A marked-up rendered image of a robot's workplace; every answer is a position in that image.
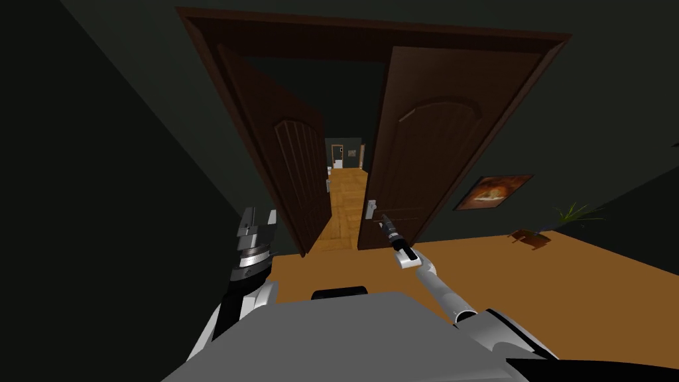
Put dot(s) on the dark brown door leaf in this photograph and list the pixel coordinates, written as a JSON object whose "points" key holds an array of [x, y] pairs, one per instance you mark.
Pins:
{"points": [[286, 159], [429, 148]]}

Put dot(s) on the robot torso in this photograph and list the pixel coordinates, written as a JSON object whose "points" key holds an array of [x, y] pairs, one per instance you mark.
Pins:
{"points": [[339, 345]]}

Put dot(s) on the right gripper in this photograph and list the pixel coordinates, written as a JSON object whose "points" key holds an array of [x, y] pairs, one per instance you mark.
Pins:
{"points": [[395, 234]]}

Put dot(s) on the orange framed wall picture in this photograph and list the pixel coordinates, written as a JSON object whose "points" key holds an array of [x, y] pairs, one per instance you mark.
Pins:
{"points": [[493, 192]]}

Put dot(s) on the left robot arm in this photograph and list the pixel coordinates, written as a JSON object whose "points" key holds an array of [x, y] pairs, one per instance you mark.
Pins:
{"points": [[244, 297]]}

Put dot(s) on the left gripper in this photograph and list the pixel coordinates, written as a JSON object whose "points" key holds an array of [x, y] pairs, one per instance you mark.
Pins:
{"points": [[255, 237]]}

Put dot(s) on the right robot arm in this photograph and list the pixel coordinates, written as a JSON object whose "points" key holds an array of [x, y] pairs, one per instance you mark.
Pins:
{"points": [[477, 318]]}

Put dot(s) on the green potted plant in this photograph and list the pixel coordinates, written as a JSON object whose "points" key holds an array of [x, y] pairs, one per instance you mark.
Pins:
{"points": [[536, 236]]}

